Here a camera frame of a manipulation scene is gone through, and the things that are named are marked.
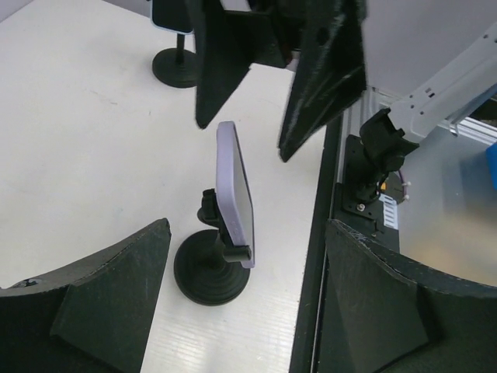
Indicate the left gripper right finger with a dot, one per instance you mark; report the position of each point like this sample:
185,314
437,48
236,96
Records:
458,317

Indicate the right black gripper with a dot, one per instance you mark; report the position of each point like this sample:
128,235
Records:
330,71

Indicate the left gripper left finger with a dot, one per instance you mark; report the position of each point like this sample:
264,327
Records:
92,315

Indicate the phone with blue case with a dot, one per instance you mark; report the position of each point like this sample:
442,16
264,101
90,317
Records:
171,15

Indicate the black phone stand round base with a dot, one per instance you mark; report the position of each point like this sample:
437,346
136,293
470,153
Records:
208,264

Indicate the phone with purple case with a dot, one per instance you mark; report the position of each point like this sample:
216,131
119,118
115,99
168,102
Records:
233,196

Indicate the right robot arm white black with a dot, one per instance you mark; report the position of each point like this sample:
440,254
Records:
450,94

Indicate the blue plastic storage bin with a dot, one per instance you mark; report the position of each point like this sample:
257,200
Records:
491,161

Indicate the right white cable duct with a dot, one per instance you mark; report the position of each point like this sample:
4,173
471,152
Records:
390,211

